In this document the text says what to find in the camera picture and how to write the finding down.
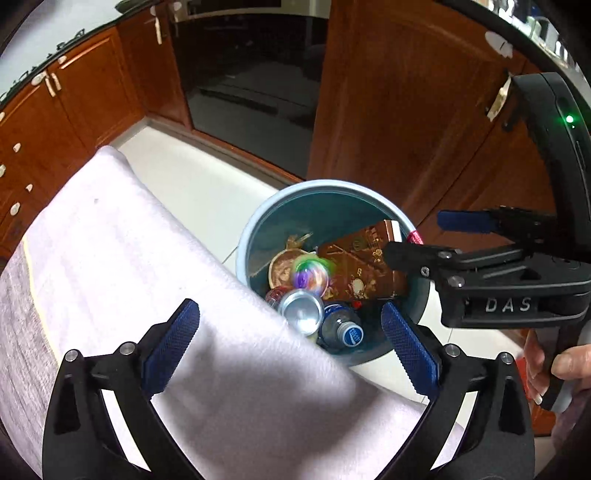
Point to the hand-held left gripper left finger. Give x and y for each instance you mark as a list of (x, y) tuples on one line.
[(168, 355)]

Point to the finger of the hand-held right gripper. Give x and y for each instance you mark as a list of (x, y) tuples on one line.
[(415, 258), (466, 221)]

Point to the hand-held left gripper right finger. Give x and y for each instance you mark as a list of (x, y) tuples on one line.
[(411, 350)]

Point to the brown cardboard box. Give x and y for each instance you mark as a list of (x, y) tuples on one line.
[(360, 267)]

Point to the dark bottle with blue cap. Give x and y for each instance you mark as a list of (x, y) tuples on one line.
[(339, 325)]

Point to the purple green ball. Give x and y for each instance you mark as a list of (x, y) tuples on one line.
[(310, 273)]

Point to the grey-blue plastic bin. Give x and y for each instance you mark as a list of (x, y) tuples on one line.
[(323, 203)]

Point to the red soda can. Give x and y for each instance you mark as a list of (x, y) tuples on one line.
[(300, 311)]

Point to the tan paper wrapper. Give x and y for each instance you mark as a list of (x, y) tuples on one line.
[(298, 241)]

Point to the brown paper bowl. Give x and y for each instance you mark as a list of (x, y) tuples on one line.
[(279, 270)]

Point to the person's right hand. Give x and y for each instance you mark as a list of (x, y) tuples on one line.
[(575, 362)]

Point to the large wooden cabinet door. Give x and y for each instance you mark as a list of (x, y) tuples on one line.
[(415, 115)]

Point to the white table cloth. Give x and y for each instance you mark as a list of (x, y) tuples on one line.
[(115, 240)]

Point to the black oven door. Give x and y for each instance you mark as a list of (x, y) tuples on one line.
[(249, 92)]

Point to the wooden drawer unit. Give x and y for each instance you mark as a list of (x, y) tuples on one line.
[(23, 166)]

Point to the wooden double door cabinet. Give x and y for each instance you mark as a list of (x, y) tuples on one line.
[(92, 92)]

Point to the narrow wooden cabinet door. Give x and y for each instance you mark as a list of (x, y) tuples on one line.
[(147, 78)]

